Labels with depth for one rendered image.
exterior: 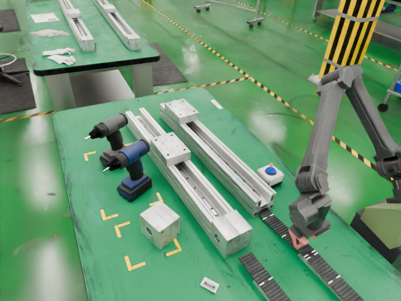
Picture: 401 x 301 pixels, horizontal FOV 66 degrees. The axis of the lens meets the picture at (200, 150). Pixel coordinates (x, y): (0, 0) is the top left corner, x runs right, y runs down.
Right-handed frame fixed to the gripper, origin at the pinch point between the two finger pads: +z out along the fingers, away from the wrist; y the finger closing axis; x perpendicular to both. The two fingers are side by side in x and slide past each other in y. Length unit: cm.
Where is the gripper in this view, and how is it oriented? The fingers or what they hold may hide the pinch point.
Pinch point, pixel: (304, 240)
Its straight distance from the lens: 110.0
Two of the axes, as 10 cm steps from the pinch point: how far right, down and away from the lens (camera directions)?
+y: -8.5, 2.9, -4.5
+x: 5.3, 5.3, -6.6
